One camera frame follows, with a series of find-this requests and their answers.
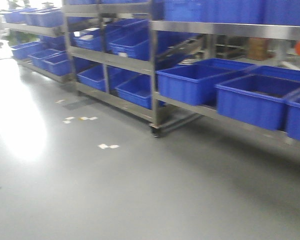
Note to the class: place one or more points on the right steel shelf rack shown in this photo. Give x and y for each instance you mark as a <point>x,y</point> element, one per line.
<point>165,113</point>

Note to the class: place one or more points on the blue bin left neighbour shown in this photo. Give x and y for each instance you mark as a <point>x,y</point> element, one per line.
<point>193,84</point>

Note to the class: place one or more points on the blue target bin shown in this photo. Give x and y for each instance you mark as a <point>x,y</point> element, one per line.
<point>256,100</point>

